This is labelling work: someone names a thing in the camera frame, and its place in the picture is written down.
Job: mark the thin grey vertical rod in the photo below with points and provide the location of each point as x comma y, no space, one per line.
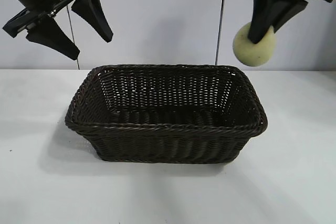
78,64
221,24

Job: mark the pale yellow round potato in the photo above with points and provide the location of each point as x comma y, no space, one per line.
249,51

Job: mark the dark brown woven basket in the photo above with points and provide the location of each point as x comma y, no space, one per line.
168,134

